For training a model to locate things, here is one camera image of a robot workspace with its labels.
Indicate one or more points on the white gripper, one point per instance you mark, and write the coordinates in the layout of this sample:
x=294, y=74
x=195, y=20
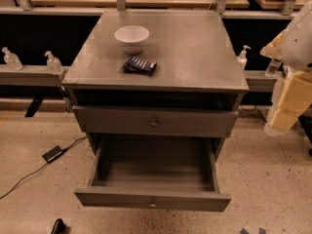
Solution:
x=298, y=48

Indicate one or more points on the blue rxbar blueberry wrapper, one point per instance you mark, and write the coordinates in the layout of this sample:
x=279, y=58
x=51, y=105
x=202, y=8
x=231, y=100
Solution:
x=140, y=65

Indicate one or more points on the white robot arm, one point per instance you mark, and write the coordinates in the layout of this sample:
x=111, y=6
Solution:
x=293, y=45

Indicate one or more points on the open grey middle drawer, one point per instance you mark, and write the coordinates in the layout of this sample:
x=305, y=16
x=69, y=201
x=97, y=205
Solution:
x=154, y=172

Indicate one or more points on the closed grey top drawer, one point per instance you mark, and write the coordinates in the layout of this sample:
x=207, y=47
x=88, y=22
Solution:
x=155, y=121

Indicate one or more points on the grey wooden drawer cabinet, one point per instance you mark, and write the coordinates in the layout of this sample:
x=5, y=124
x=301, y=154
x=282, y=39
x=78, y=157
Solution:
x=196, y=66

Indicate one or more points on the right sanitizer pump bottle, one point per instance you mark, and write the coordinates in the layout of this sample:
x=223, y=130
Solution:
x=242, y=58

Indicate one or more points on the sanitizer pump bottle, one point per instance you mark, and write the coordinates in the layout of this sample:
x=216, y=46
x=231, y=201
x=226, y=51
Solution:
x=11, y=59
x=53, y=63
x=242, y=58

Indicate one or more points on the white ceramic bowl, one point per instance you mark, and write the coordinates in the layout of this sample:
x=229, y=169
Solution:
x=131, y=38

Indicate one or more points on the black power adapter brick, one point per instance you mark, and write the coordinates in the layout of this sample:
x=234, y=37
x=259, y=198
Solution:
x=52, y=154

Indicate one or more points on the black object on floor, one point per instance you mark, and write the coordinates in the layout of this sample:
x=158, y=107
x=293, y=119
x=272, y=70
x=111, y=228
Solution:
x=58, y=227

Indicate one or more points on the far left sanitizer pump bottle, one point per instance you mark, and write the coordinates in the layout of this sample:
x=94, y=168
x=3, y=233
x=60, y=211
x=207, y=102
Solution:
x=11, y=59

